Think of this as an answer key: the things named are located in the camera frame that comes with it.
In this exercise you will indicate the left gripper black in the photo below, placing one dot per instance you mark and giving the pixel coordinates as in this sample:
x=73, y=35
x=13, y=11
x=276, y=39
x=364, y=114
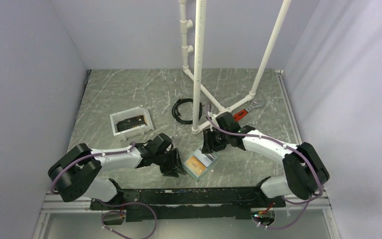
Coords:
x=175, y=165

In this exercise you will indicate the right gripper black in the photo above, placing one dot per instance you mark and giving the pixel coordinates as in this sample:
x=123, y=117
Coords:
x=209, y=144

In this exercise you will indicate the green card holder wallet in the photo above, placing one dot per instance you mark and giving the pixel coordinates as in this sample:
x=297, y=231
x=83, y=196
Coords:
x=208, y=168

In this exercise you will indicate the white plastic card tray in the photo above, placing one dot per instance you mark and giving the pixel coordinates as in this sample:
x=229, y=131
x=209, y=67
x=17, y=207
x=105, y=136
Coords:
x=141, y=130

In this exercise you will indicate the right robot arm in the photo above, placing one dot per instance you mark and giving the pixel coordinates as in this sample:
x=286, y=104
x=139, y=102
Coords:
x=304, y=172

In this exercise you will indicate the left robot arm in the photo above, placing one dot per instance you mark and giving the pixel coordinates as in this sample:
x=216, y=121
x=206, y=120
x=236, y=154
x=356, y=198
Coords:
x=76, y=174

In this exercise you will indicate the black card in tray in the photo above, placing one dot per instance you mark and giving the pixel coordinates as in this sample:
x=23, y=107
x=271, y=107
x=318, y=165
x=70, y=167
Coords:
x=130, y=123

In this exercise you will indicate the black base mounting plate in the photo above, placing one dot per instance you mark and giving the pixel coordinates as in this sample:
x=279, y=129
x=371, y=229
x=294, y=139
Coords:
x=185, y=203

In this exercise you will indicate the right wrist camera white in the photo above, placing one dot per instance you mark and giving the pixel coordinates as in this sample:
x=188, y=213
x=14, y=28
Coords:
x=212, y=116

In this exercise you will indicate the red handled adjustable wrench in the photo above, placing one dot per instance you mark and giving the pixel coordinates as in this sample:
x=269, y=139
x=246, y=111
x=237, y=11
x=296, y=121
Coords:
x=253, y=105

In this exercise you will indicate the white PVC pipe frame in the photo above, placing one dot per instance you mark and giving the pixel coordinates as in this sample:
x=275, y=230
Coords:
x=228, y=34

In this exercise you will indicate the aluminium rail frame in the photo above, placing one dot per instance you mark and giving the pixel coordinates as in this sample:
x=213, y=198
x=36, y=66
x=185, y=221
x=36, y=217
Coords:
x=53, y=204

